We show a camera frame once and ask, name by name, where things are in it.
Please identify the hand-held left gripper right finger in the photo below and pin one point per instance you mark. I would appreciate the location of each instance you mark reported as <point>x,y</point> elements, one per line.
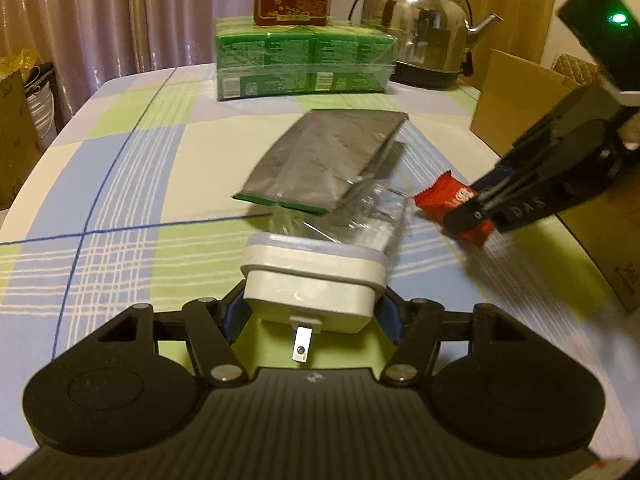
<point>391,317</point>

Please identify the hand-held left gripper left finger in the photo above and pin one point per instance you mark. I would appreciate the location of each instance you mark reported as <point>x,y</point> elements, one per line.
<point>232,316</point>

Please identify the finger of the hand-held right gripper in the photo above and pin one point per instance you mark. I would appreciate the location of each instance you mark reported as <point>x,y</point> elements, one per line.
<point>470,217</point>
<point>495,177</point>

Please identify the red candy packet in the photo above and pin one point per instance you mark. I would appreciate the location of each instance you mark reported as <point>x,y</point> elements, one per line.
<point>442,205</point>

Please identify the white power adapter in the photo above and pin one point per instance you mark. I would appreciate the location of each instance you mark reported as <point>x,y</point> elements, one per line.
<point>310,285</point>

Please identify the brown cardboard box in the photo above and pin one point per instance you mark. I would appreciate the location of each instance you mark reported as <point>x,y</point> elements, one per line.
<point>600,240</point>

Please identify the quilted beige chair cushion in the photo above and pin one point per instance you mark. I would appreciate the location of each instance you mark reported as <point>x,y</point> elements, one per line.
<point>575,67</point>

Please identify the clear plastic packaging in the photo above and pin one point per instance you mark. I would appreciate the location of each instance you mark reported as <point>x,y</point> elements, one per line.
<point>375,220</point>

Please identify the checked tablecloth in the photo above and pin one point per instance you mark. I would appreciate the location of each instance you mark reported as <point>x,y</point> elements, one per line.
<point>125,200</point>

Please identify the silver foil pouch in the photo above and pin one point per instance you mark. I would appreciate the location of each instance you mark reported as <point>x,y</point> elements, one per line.
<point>320,155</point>

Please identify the stainless steel kettle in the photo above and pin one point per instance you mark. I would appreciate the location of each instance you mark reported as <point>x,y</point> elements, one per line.
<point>415,30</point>

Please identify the green tissue multipack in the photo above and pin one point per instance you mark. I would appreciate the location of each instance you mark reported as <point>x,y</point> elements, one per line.
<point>300,60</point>

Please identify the large printed cardboard box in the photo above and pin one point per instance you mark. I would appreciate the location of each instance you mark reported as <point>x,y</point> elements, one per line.
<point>15,145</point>

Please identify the pale purple curtain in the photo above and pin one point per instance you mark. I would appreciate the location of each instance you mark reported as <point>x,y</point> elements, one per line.
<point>125,15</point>

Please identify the yellow plastic bag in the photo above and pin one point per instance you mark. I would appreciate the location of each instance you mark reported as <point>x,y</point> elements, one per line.
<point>17,62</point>

